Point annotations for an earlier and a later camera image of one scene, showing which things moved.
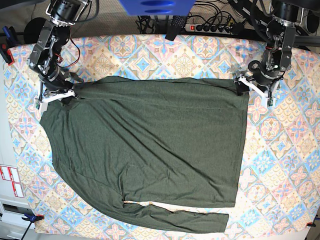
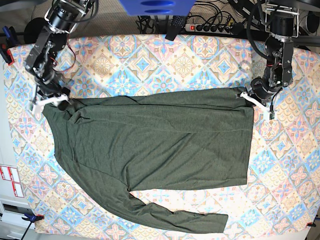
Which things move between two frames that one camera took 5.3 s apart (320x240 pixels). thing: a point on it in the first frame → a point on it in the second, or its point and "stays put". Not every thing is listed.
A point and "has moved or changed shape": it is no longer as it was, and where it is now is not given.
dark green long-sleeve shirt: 176,140 has moved or changed shape
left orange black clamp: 31,218 stays put
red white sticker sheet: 11,173 stays put
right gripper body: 262,78 → 262,93
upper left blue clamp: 12,42 stays put
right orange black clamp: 310,224 stays put
